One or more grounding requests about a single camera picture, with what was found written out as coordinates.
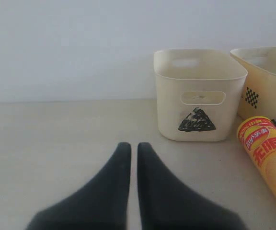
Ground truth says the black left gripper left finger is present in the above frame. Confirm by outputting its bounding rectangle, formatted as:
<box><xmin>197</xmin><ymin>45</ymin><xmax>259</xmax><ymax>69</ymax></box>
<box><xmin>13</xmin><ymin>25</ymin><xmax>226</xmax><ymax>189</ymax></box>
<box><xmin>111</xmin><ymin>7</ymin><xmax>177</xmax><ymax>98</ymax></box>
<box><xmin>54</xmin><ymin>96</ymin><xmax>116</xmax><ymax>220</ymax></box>
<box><xmin>26</xmin><ymin>142</ymin><xmax>131</xmax><ymax>230</ymax></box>

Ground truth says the cream bin with triangle mark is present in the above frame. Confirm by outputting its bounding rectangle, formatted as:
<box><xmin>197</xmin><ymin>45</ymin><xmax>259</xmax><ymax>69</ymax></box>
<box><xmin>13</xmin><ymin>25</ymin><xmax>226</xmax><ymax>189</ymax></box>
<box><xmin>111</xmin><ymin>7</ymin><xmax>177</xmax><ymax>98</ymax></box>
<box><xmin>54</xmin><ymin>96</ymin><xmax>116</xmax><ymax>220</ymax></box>
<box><xmin>153</xmin><ymin>49</ymin><xmax>248</xmax><ymax>141</ymax></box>

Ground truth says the yellow chips can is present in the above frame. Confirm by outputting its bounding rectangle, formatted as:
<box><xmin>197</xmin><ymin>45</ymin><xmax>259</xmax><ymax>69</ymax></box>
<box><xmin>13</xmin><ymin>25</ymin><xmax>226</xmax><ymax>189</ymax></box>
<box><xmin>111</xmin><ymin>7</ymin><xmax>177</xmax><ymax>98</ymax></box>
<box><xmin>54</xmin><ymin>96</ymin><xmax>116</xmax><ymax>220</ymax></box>
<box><xmin>237</xmin><ymin>116</ymin><xmax>276</xmax><ymax>197</ymax></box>

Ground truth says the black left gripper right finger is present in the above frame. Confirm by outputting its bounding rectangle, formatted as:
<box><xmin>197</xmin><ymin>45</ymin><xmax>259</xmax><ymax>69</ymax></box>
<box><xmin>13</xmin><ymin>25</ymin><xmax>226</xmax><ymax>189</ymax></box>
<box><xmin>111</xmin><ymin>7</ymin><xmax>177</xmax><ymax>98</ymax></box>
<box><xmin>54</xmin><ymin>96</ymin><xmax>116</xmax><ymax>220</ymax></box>
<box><xmin>137</xmin><ymin>142</ymin><xmax>247</xmax><ymax>230</ymax></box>

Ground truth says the cream bin with square mark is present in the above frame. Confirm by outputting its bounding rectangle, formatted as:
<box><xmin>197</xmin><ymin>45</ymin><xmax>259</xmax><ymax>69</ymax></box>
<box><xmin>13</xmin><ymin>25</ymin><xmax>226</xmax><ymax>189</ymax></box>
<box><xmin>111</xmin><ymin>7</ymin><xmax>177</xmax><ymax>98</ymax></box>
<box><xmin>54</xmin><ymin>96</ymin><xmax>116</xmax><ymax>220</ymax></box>
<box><xmin>230</xmin><ymin>47</ymin><xmax>276</xmax><ymax>119</ymax></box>

